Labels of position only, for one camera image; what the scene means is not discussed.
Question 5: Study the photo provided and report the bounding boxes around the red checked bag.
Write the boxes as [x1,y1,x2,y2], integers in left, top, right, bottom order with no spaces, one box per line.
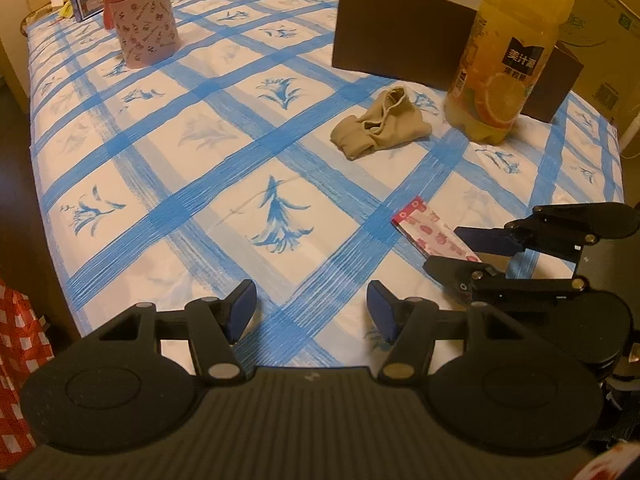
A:
[0,279,57,455]

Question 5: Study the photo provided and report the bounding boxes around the beige socks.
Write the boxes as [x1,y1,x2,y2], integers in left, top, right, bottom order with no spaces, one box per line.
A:
[330,86,434,162]

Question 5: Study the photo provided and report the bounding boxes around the large tan cardboard box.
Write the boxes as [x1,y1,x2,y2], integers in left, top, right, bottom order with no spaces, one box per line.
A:
[552,0,640,134]

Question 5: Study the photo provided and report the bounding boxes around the brown cardboard box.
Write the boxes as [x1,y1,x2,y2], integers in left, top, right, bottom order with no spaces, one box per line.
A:
[332,0,585,125]

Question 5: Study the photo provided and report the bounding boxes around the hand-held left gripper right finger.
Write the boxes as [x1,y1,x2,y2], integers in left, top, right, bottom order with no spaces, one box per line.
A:
[366,281,531,386]

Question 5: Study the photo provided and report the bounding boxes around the blue checked bedsheet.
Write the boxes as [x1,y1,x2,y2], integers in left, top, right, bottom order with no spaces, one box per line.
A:
[22,0,626,377]

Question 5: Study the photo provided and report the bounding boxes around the red patterned packet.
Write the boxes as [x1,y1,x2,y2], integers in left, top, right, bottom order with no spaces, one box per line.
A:
[391,197,484,264]

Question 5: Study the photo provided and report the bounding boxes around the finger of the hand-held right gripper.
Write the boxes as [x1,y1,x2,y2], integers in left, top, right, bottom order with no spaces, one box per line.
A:
[422,255,589,312]
[454,201,639,264]

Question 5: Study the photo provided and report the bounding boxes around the orange juice bottle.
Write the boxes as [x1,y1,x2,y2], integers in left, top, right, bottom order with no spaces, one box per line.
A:
[444,0,577,145]

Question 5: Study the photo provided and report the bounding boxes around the pink patterned canister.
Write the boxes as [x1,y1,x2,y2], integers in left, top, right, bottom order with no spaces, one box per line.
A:
[100,0,181,70]

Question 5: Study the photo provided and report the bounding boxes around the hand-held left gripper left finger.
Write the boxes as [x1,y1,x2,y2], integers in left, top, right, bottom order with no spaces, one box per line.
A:
[97,280,258,386]

